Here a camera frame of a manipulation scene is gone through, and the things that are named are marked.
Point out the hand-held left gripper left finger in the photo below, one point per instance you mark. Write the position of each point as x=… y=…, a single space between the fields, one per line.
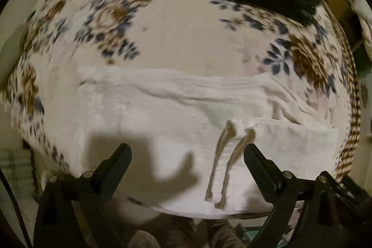
x=117 y=159

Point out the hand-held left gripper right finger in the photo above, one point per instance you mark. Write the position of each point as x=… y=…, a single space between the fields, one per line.
x=257 y=160

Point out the white pants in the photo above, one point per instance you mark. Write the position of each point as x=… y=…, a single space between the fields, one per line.
x=162 y=126

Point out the brown checkered blanket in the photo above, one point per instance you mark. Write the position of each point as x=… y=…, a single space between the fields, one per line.
x=348 y=108

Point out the floral bed sheet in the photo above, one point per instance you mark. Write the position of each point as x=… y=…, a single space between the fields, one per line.
x=180 y=30

